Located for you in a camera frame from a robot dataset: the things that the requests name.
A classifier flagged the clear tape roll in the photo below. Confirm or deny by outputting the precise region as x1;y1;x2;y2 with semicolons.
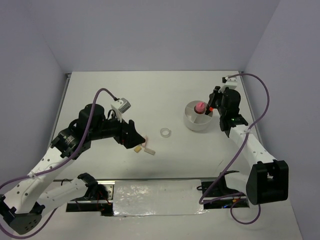
160;127;172;138

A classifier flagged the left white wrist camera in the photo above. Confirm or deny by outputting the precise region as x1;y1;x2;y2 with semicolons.
111;98;131;123

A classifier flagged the silver foil sheet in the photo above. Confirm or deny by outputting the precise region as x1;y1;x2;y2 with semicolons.
113;179;206;217

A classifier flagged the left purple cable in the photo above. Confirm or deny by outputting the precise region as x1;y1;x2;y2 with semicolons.
0;87;118;238

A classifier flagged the black mounting rail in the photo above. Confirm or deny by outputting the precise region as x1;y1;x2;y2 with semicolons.
66;179;249;217

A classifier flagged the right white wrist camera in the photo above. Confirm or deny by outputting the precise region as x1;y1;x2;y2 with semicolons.
218;76;238;93

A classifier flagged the orange black highlighter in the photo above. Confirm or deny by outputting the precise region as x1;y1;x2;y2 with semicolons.
205;107;213;115

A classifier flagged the tan square eraser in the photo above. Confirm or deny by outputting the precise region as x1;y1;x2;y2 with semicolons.
134;146;142;153

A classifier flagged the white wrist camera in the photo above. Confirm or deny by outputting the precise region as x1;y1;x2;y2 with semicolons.
111;98;131;123
218;76;238;93

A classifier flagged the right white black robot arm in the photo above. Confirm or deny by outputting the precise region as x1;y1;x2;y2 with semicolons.
207;86;289;205

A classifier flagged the pink glue bottle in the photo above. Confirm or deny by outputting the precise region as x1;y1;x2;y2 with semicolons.
194;101;206;115

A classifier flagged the white round divided container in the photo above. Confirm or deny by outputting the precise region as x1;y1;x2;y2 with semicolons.
183;100;213;132

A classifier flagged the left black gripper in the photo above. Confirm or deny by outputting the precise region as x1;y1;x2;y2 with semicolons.
89;109;146;149

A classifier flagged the purple cable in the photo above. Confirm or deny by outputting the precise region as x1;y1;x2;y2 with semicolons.
198;72;271;225
0;87;118;238

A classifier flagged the grey rectangular eraser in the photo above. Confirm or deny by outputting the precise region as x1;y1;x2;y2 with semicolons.
144;147;156;156

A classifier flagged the pink eraser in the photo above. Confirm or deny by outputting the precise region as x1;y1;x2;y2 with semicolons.
141;135;148;148

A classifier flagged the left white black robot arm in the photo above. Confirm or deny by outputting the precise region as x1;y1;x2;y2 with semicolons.
0;104;146;239

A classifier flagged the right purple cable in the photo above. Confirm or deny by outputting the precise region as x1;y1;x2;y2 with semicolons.
198;72;271;225

